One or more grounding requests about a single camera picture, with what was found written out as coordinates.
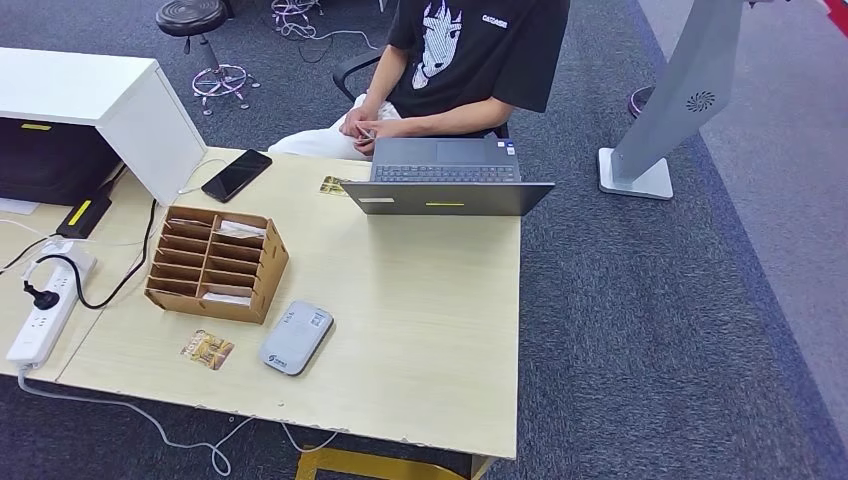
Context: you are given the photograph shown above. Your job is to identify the person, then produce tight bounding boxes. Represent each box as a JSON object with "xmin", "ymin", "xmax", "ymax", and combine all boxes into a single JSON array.
[{"xmin": 268, "ymin": 0, "xmax": 571, "ymax": 162}]

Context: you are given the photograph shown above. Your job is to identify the black box with yellow label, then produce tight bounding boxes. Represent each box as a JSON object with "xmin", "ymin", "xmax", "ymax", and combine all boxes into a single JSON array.
[{"xmin": 0, "ymin": 117, "xmax": 126, "ymax": 207}]

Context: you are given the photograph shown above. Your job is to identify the grey kiosk stand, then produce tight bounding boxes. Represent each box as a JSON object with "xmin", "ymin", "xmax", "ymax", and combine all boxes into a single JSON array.
[{"xmin": 597, "ymin": 0, "xmax": 745, "ymax": 201}]

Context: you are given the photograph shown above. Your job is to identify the white floor cable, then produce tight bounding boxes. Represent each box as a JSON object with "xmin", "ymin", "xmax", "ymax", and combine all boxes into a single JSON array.
[{"xmin": 276, "ymin": 13, "xmax": 381, "ymax": 53}]

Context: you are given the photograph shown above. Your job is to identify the grey laptop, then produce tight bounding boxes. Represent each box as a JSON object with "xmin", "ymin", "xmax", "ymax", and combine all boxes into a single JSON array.
[{"xmin": 341, "ymin": 137, "xmax": 556, "ymax": 217}]

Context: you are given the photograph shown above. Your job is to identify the white cabinet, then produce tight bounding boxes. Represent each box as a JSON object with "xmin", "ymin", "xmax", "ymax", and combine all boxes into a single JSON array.
[{"xmin": 0, "ymin": 46, "xmax": 209, "ymax": 208}]

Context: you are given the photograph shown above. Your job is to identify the white power strip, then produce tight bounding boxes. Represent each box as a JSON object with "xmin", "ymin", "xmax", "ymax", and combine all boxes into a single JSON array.
[{"xmin": 5, "ymin": 254, "xmax": 98, "ymax": 370}]

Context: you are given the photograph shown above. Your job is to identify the grey card reader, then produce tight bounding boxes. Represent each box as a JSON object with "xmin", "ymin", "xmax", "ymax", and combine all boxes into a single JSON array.
[{"xmin": 258, "ymin": 299, "xmax": 336, "ymax": 378}]

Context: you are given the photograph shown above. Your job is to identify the cardboard card organizer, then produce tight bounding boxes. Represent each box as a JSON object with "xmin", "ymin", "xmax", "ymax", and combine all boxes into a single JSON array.
[{"xmin": 144, "ymin": 205, "xmax": 291, "ymax": 326}]

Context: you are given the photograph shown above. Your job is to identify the black slab with yellow sticker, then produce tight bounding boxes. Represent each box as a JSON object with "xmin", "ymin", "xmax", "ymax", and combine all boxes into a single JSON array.
[{"xmin": 56, "ymin": 177, "xmax": 123, "ymax": 240}]

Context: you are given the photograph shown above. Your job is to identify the person's right hand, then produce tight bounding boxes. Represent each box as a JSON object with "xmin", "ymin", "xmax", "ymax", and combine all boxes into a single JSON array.
[{"xmin": 339, "ymin": 105, "xmax": 379, "ymax": 139}]

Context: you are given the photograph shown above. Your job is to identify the thin black cable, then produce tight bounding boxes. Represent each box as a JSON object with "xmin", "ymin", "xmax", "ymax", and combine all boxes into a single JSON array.
[{"xmin": 0, "ymin": 235, "xmax": 56, "ymax": 275}]

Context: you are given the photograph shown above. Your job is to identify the dark round floor base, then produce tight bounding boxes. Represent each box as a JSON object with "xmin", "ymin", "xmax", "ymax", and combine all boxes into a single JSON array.
[{"xmin": 627, "ymin": 84, "xmax": 657, "ymax": 119}]

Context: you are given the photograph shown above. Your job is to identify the black smartphone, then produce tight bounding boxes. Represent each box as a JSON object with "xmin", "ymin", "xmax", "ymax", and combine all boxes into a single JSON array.
[{"xmin": 201, "ymin": 148, "xmax": 274, "ymax": 204}]

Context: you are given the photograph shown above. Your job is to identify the white paper sheet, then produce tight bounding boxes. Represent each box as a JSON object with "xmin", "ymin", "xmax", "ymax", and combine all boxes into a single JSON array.
[{"xmin": 0, "ymin": 197, "xmax": 41, "ymax": 217}]

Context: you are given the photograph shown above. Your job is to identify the white power strip cable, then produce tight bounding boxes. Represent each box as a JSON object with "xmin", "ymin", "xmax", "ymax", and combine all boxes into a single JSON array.
[{"xmin": 16, "ymin": 367, "xmax": 340, "ymax": 480}]

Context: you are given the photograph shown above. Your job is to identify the black round stool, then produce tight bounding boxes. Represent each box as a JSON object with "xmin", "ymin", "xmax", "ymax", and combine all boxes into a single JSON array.
[{"xmin": 155, "ymin": 0, "xmax": 262, "ymax": 118}]

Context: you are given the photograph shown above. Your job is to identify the person's left hand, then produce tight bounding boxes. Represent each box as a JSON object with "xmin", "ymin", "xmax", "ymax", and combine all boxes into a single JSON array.
[{"xmin": 354, "ymin": 117, "xmax": 405, "ymax": 157}]

